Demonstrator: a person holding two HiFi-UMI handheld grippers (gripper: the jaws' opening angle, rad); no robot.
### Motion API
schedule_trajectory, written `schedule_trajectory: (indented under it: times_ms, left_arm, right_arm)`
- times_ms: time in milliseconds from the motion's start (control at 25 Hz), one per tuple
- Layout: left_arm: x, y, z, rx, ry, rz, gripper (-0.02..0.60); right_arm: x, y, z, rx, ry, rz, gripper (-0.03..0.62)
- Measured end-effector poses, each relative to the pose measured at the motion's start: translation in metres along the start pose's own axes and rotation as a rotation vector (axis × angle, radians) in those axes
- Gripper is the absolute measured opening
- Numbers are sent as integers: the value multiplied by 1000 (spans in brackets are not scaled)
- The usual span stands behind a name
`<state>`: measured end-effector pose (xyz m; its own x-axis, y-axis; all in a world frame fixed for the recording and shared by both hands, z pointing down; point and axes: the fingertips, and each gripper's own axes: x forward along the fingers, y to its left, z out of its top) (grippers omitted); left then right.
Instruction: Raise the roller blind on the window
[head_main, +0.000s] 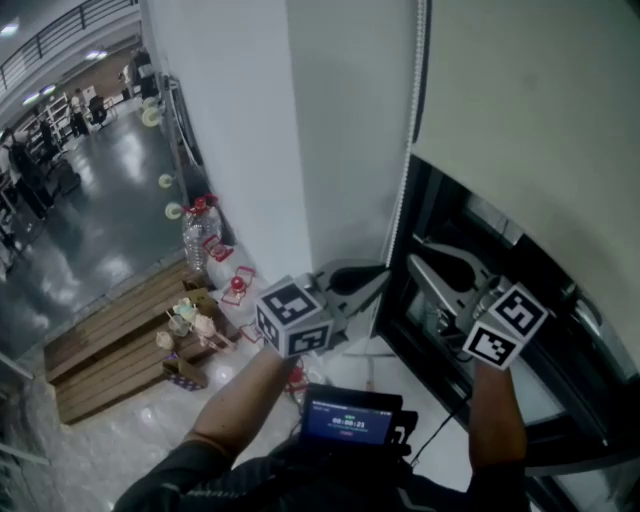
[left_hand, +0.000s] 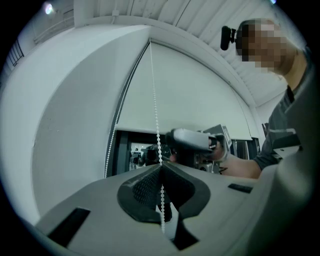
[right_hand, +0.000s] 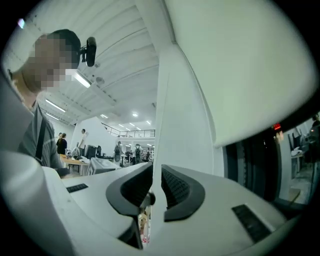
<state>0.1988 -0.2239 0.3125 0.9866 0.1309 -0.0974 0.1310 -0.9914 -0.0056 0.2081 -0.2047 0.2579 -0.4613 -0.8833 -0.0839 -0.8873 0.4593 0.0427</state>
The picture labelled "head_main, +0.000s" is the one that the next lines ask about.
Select black office chair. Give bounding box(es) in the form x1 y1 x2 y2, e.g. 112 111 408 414
88 94 109 126

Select white bead pull chain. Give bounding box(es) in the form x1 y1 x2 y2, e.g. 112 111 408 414
384 0 429 269

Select person's left forearm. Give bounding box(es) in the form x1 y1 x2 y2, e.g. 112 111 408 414
184 347 301 459

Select white storage shelf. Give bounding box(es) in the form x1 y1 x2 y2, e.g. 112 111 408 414
19 94 69 151

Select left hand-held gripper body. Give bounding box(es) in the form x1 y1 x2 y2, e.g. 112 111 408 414
254 273 350 359

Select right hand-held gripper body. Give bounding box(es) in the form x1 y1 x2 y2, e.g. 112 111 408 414
437 282 550 371

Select black chest-mounted display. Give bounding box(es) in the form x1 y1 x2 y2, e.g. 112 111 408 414
298 383 419 454

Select black rolling suitcase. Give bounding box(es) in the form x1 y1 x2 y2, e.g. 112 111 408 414
57 159 81 196

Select person's right forearm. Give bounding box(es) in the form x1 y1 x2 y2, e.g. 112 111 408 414
467 359 529 471

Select black mezzanine railing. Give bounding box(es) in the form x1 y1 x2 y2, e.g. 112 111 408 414
0 0 139 91

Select wooden step platform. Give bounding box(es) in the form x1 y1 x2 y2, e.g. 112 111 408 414
43 259 236 426

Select white roller window blind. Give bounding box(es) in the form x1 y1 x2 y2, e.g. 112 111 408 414
409 0 640 376

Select black framed window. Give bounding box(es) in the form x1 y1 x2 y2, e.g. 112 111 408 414
374 154 640 512

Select black equipment stand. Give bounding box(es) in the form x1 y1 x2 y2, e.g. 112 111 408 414
127 48 156 100

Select black display cable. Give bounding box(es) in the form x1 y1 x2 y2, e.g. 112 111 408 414
409 394 471 466

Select person's grey shirt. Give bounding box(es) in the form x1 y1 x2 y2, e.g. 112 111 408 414
112 439 531 512

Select grey metal cart with casters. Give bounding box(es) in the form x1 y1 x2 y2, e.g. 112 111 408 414
139 74 204 221

